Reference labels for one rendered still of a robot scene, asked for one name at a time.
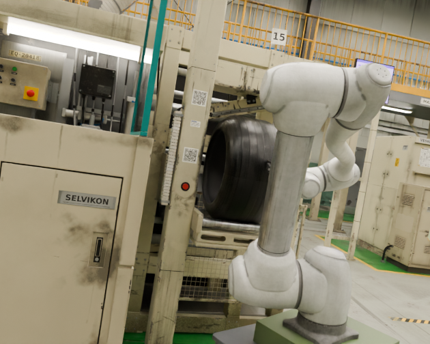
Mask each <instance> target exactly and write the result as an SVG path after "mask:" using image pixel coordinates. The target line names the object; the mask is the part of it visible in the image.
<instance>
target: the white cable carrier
mask: <svg viewBox="0 0 430 344"><path fill-rule="evenodd" d="M180 123H181V116H177V115H174V118H173V124H172V126H174V127H172V128H171V129H172V130H171V132H173V133H171V136H170V143H169V145H170V146H169V149H168V151H169V152H168V154H169V155H167V157H168V158H167V160H168V161H167V162H166V163H167V164H166V167H165V169H166V170H165V171H164V172H165V174H164V175H165V176H164V179H165V180H163V185H164V186H162V187H163V189H162V191H163V192H162V193H161V194H162V195H161V197H162V198H160V199H161V200H164V201H170V200H168V199H169V197H168V196H169V193H170V191H169V190H170V187H171V185H170V184H171V181H170V180H172V179H171V178H172V175H171V174H173V172H172V171H173V169H172V168H173V165H172V164H174V162H175V160H176V157H175V152H176V149H177V147H176V146H177V140H176V139H178V136H179V134H176V133H179V130H180V128H179V127H180ZM171 142H172V143H171ZM173 155H174V156H173Z"/></svg>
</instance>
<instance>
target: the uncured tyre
mask: <svg viewBox="0 0 430 344"><path fill-rule="evenodd" d="M276 131H277V129H276V128H275V126H274V125H273V124H271V123H270V122H268V121H265V120H261V119H254V118H250V117H244V116H239V115H230V116H228V117H226V118H224V119H223V120H222V121H220V122H219V123H218V124H217V126H216V127H215V129H214V131H213V133H212V135H211V138H210V142H209V144H208V147H207V152H206V155H205V162H204V167H203V180H202V194H203V204H204V206H205V209H206V211H207V212H208V213H209V215H210V216H211V217H212V218H213V219H220V220H232V221H238V220H240V221H238V222H244V223H256V224H258V223H260V222H261V217H262V214H263V207H264V202H265V197H266V190H267V187H268V177H269V173H268V170H267V169H266V163H267V160H271V161H272V155H273V150H274V143H275V138H276Z"/></svg>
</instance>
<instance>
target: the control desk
mask: <svg viewBox="0 0 430 344"><path fill-rule="evenodd" d="M153 142H154V139H153V138H150V137H145V136H140V135H129V134H122V133H116V132H109V131H104V130H96V129H92V128H84V127H80V126H72V125H67V124H59V123H55V122H50V121H42V120H38V119H30V118H26V117H18V116H13V115H6V114H0V344H122V342H123V337H124V329H125V324H126V315H127V311H128V303H129V297H130V289H131V284H132V275H133V270H134V267H133V266H134V263H135V258H136V253H137V244H138V240H139V231H140V226H141V218H142V213H143V205H144V200H145V191H146V187H147V179H148V173H149V165H150V160H151V155H152V147H153Z"/></svg>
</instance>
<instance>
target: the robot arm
mask: <svg viewBox="0 0 430 344"><path fill-rule="evenodd" d="M391 79H392V76H391V73H390V71H389V69H388V68H387V67H385V66H383V65H381V64H378V63H366V64H363V65H361V66H360V67H359V68H343V67H337V66H331V65H329V64H324V63H311V62H291V63H284V64H281V65H278V66H274V67H273V68H270V69H269V70H267V71H266V73H265V74H264V76H263V79H262V82H261V87H260V92H259V98H260V101H261V104H262V106H263V107H264V109H265V110H266V111H268V112H271V113H272V116H273V122H274V126H275V128H276V129H277V131H276V138H275V143H274V150H273V155H272V161H271V160H267V163H266V169H267V170H268V173H269V177H268V187H267V190H266V197H265V202H264V207H263V214H262V217H261V224H260V229H259V236H258V239H256V240H254V241H253V242H251V243H250V244H249V245H248V248H247V250H246V252H245V253H244V255H238V256H237V257H236V258H235V259H233V260H232V262H231V263H230V264H229V267H228V287H229V293H230V294H231V295H232V296H233V297H234V298H235V299H236V300H238V301H240V302H243V303H245V304H247V305H251V306H256V307H261V308H267V309H296V310H298V314H297V317H294V318H291V319H284V320H283V326H284V327H286V328H289V329H291V330H293V331H294V332H296V333H298V334H299V335H301V336H303V337H304V338H306V339H308V340H309V341H311V342H312V343H314V344H341V343H344V342H346V341H349V340H351V339H358V337H359V333H358V332H357V331H355V330H353V329H351V328H348V327H347V326H346V324H347V314H348V311H349V305H350V300H351V294H352V274H351V270H350V266H349V263H348V261H347V260H346V258H345V256H344V254H343V253H342V252H341V251H339V250H336V249H333V248H329V247H325V246H317V247H315V248H312V249H310V250H308V251H307V252H306V253H305V256H304V258H300V259H296V256H295V253H294V251H293V250H292V248H291V247H290V246H291V240H292V236H293V231H294V227H295V223H296V218H297V214H298V208H299V204H300V199H301V198H302V199H312V198H314V197H316V196H317V195H318V194H319V193H320V192H326V191H333V190H340V189H343V188H347V187H350V186H352V185H353V184H355V183H356V182H357V181H358V180H359V178H360V169H359V168H358V166H357V165H356V164H355V160H356V159H355V156H354V153H353V151H352V150H351V148H350V147H349V145H348V144H347V142H346V140H347V139H348V138H350V137H351V136H352V135H353V134H355V133H356V132H357V131H359V130H361V129H362V128H364V127H365V126H366V125H367V124H368V123H369V122H370V121H371V120H372V119H373V118H374V117H375V116H376V115H377V114H378V113H379V111H380V110H381V109H382V107H383V106H384V104H385V102H386V101H387V99H388V96H389V93H390V90H391ZM328 117H329V118H331V120H330V123H329V125H328V128H327V131H326V135H325V142H326V147H327V148H328V150H329V151H330V152H331V153H332V154H333V155H334V156H335V157H336V158H333V159H332V160H330V161H328V162H326V163H324V164H323V165H321V166H319V167H313V168H308V164H309V158H310V155H311V149H312V146H313V139H314V136H315V135H316V134H317V133H318V132H319V131H320V130H321V127H322V126H323V124H324V123H325V121H326V120H327V118H328Z"/></svg>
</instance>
